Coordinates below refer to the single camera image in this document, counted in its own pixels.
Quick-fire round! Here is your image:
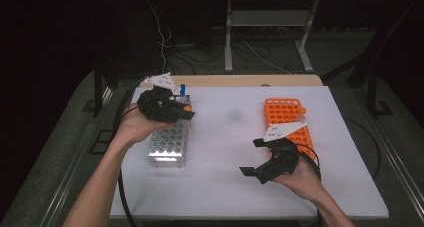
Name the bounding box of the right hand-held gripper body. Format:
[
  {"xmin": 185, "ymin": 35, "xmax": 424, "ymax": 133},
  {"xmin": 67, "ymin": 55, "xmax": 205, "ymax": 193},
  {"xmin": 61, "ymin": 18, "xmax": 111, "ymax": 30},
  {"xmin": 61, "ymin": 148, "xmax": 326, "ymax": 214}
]
[{"xmin": 258, "ymin": 121, "xmax": 308, "ymax": 185}]

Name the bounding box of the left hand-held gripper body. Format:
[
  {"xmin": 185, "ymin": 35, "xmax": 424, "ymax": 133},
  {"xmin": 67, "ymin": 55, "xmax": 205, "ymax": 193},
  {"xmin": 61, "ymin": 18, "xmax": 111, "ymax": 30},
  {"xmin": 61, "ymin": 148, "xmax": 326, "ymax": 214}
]
[{"xmin": 136, "ymin": 72, "xmax": 183, "ymax": 122}]

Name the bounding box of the orange plastic test tube rack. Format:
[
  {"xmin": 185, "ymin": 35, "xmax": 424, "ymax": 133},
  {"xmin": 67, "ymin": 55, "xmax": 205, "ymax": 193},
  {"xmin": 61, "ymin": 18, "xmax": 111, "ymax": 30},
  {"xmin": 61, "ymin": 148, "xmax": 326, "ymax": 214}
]
[{"xmin": 264, "ymin": 97, "xmax": 317, "ymax": 161}]

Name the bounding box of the metal test tube rack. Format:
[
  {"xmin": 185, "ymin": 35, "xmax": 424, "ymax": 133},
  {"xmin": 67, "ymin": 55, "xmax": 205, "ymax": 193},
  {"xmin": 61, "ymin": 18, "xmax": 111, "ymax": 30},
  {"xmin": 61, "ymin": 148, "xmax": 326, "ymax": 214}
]
[{"xmin": 147, "ymin": 94, "xmax": 193, "ymax": 168}]

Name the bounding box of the person's right hand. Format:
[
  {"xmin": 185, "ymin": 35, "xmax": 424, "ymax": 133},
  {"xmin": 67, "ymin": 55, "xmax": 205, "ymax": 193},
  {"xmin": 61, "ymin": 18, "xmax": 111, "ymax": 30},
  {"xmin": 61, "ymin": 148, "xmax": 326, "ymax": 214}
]
[{"xmin": 271, "ymin": 158, "xmax": 329, "ymax": 205}]

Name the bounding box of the person's left hand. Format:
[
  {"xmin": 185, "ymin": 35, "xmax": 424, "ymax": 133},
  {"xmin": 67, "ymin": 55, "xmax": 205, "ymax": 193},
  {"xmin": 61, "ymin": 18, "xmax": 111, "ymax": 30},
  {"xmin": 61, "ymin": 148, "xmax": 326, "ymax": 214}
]
[{"xmin": 114, "ymin": 104, "xmax": 174, "ymax": 147}]

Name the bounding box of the black stand leg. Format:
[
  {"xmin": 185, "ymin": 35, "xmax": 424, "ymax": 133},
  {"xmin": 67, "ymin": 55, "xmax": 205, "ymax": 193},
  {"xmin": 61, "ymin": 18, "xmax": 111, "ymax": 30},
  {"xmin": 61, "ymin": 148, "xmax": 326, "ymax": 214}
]
[{"xmin": 92, "ymin": 58, "xmax": 120, "ymax": 118}]

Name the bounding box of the black floor socket plate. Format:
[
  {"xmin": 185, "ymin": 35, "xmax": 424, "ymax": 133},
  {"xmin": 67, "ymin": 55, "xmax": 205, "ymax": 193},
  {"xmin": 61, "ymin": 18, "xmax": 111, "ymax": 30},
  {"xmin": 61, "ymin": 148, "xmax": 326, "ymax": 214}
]
[{"xmin": 89, "ymin": 129, "xmax": 117, "ymax": 155}]

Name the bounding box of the grey metal stand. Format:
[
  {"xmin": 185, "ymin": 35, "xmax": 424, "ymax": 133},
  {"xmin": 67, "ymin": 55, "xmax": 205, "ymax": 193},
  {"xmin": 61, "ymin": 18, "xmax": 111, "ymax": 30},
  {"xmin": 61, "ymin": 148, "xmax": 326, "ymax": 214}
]
[{"xmin": 223, "ymin": 0, "xmax": 320, "ymax": 73}]

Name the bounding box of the right hand-held gripper black cable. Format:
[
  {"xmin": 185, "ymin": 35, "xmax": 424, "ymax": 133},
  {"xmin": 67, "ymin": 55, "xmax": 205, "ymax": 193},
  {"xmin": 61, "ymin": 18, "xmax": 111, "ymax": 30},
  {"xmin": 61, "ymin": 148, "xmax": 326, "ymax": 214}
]
[{"xmin": 294, "ymin": 142, "xmax": 323, "ymax": 227}]

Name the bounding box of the hand-held gripper black cable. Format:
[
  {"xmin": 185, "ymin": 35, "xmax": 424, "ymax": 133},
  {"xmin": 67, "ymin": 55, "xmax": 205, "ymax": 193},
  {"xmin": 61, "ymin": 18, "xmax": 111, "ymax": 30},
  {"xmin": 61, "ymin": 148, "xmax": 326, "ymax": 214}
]
[
  {"xmin": 294, "ymin": 142, "xmax": 323, "ymax": 227},
  {"xmin": 112, "ymin": 76, "xmax": 149, "ymax": 227}
]

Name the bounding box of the hanging cable bundle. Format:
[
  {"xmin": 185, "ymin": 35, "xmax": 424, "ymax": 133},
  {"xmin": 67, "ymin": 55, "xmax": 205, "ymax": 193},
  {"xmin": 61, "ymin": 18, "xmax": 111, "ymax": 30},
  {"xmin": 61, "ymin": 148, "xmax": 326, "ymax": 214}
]
[{"xmin": 146, "ymin": 0, "xmax": 174, "ymax": 76}]

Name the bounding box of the white floor cable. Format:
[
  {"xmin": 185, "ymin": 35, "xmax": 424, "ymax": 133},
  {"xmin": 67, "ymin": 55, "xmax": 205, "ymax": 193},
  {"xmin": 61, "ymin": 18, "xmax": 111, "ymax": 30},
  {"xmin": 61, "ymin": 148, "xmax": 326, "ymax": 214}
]
[{"xmin": 241, "ymin": 40, "xmax": 292, "ymax": 76}]

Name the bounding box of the black floor cable loop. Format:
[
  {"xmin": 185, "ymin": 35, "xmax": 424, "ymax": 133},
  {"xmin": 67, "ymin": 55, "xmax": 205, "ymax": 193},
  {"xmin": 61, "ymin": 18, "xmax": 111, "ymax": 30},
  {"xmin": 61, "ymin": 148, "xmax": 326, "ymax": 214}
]
[{"xmin": 343, "ymin": 116, "xmax": 382, "ymax": 181}]

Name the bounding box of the left hand-held gripper black cable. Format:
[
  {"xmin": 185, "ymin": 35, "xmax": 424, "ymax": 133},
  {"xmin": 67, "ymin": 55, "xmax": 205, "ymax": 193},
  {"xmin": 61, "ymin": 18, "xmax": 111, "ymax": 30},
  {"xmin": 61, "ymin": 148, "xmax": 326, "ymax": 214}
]
[{"xmin": 112, "ymin": 76, "xmax": 149, "ymax": 227}]

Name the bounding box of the metal floor rail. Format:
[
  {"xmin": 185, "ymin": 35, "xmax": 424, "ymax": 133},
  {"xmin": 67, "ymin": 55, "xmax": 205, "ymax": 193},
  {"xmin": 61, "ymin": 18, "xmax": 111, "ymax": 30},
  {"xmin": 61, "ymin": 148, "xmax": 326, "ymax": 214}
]
[
  {"xmin": 363, "ymin": 113, "xmax": 424, "ymax": 218},
  {"xmin": 46, "ymin": 86, "xmax": 114, "ymax": 227}
]

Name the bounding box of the black stand frame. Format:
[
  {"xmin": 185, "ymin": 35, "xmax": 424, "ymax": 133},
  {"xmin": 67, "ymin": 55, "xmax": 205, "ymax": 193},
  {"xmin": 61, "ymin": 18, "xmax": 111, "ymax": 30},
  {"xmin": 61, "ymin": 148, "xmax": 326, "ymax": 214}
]
[{"xmin": 321, "ymin": 0, "xmax": 424, "ymax": 119}]

